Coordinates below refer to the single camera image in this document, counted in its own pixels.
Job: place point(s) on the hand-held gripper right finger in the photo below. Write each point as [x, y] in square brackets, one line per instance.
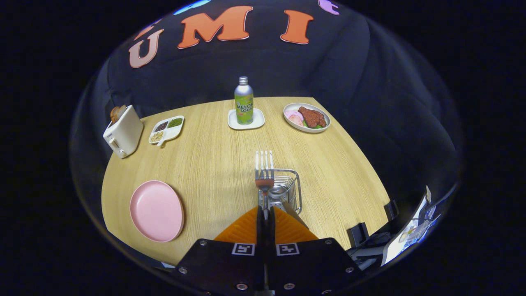
[316, 265]

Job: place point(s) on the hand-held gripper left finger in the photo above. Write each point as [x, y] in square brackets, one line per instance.
[222, 265]

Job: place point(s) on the silver spoon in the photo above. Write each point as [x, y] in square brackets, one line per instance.
[279, 192]

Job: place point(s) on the silver fork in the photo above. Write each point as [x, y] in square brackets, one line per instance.
[264, 183]

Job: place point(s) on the black table clamp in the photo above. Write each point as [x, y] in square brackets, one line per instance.
[391, 210]
[358, 234]

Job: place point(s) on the pink plate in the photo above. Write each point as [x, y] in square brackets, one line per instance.
[156, 211]

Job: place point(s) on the white oval plate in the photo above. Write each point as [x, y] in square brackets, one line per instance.
[302, 129]

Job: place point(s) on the green vegetable garnish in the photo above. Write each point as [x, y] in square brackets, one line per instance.
[318, 126]

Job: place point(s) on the white divided dish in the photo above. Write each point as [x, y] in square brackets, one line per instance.
[168, 131]

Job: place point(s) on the brown meat piece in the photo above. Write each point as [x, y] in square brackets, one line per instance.
[312, 117]

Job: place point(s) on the white square coaster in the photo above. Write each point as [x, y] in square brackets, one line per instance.
[259, 121]

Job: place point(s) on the pink ham slices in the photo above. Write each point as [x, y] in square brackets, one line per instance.
[294, 117]

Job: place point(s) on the white toaster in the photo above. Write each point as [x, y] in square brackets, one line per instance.
[125, 133]

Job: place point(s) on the green label soda bottle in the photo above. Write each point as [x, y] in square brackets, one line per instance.
[243, 102]

